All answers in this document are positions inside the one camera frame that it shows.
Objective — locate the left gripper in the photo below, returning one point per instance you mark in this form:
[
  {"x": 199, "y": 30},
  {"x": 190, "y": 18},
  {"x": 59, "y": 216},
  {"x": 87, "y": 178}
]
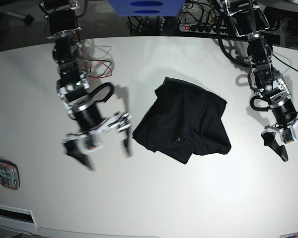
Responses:
[{"x": 268, "y": 136}]

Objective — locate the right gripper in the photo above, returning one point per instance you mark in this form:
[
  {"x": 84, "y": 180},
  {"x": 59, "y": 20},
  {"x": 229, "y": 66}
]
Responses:
[{"x": 119, "y": 121}]

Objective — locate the black T-shirt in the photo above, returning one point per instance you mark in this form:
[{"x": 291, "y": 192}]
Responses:
[{"x": 184, "y": 120}]

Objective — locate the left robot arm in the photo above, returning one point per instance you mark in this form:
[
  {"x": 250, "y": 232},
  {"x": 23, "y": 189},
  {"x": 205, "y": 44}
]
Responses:
[{"x": 271, "y": 92}]

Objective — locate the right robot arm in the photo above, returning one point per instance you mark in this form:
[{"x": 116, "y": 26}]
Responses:
[{"x": 73, "y": 87}]

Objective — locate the orange framed device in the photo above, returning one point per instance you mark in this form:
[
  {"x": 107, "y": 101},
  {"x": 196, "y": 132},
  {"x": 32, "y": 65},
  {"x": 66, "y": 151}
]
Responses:
[{"x": 9, "y": 175}]

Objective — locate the sticker at bottom right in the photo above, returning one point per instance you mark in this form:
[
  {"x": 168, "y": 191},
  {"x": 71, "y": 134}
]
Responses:
[{"x": 292, "y": 235}]

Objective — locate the black caster wheel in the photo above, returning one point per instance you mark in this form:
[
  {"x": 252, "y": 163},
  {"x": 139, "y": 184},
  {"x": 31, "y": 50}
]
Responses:
[{"x": 28, "y": 20}]

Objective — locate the blue plastic box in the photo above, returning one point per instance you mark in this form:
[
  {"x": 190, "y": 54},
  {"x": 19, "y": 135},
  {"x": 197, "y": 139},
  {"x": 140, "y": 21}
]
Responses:
[{"x": 146, "y": 7}]

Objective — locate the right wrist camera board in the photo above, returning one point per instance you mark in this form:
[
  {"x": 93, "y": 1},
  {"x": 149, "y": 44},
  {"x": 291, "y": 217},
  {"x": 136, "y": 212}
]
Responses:
[{"x": 91, "y": 143}]

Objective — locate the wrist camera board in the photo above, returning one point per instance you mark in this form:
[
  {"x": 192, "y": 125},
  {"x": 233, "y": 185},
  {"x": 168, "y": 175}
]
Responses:
[
  {"x": 288, "y": 135},
  {"x": 91, "y": 143}
]

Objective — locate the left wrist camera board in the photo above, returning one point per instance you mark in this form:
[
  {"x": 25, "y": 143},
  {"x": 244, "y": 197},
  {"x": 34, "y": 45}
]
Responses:
[{"x": 288, "y": 135}]

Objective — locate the power strip with red switch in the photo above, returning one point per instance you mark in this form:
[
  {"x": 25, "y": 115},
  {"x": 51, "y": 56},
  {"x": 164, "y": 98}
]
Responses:
[{"x": 197, "y": 28}]

